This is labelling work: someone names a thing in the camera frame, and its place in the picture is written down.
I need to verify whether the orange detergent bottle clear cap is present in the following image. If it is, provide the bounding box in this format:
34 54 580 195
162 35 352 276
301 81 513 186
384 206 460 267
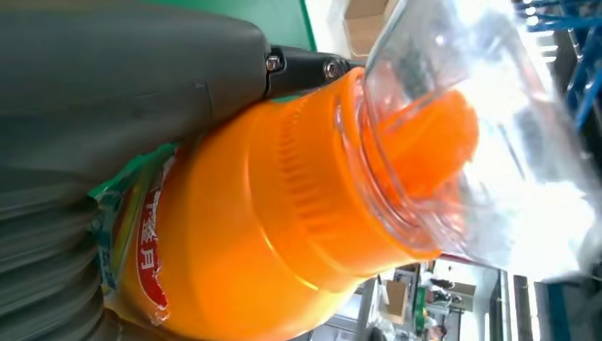
89 0 602 341

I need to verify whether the green table mat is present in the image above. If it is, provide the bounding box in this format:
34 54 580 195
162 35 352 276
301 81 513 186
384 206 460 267
141 0 317 52

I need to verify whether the brown cardboard box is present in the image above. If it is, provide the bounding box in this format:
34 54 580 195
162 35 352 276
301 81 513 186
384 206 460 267
343 0 400 55

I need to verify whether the blue metal gantry frame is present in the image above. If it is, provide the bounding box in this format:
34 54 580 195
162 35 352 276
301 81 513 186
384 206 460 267
513 0 602 131

